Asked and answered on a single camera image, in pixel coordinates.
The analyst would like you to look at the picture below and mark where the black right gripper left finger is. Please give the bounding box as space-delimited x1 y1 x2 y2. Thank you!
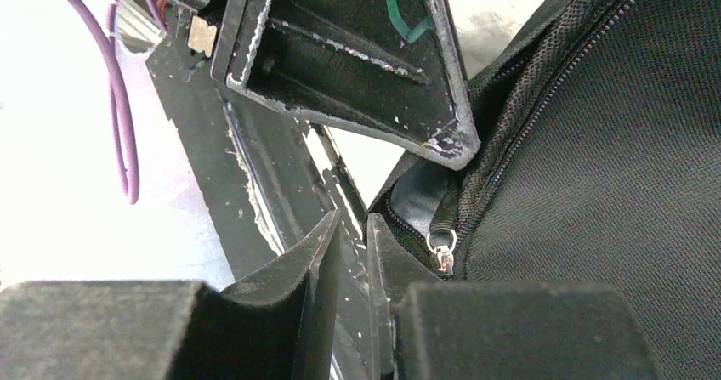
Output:
1 211 340 379

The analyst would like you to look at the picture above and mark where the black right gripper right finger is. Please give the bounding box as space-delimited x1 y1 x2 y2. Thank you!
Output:
366 213 661 379

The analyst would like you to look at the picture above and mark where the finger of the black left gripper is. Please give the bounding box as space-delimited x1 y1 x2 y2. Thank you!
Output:
211 0 480 170

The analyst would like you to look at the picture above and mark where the black student backpack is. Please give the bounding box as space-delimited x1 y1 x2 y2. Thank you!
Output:
372 0 720 379

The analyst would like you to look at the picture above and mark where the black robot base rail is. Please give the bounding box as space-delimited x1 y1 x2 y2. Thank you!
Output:
146 36 372 379

